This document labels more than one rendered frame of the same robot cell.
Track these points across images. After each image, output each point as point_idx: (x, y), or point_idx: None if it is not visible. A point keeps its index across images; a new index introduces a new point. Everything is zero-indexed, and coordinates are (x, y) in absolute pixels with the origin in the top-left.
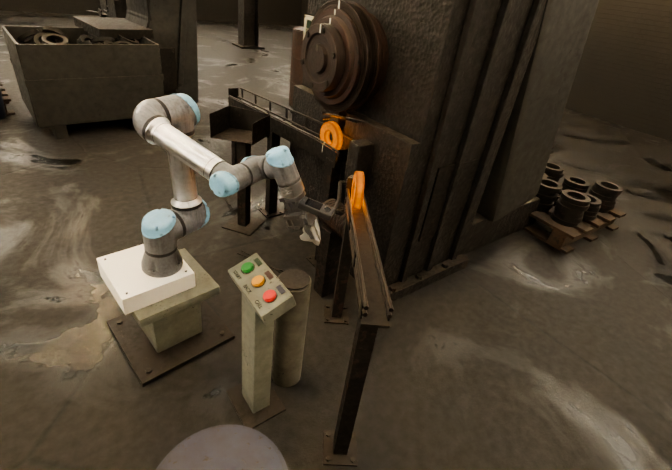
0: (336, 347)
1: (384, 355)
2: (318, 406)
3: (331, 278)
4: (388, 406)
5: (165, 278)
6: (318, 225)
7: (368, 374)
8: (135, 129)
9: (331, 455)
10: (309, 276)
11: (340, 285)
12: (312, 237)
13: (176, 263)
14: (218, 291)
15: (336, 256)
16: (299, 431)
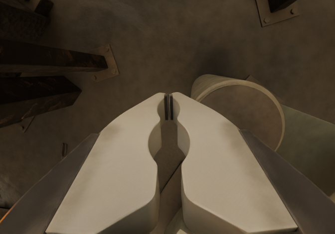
0: (149, 48)
1: None
2: (234, 42)
3: (54, 84)
4: None
5: None
6: (92, 153)
7: None
8: None
9: (288, 9)
10: (201, 94)
11: (76, 60)
12: (262, 148)
13: None
14: (183, 223)
15: (18, 85)
16: (268, 52)
